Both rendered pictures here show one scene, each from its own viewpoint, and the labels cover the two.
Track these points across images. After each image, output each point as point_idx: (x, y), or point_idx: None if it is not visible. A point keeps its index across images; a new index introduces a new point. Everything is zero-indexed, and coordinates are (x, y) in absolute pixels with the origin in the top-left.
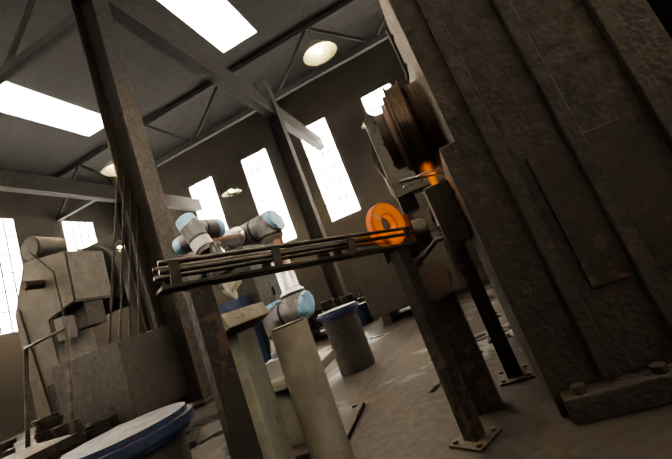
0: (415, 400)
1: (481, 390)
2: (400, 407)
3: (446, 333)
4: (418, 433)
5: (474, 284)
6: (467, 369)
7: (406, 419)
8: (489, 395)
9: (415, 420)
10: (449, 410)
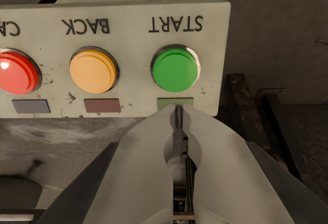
0: (318, 24)
1: (228, 91)
2: (319, 7)
3: (239, 123)
4: (234, 36)
5: (289, 162)
6: (232, 101)
7: (276, 20)
8: (226, 91)
9: (263, 30)
10: (255, 57)
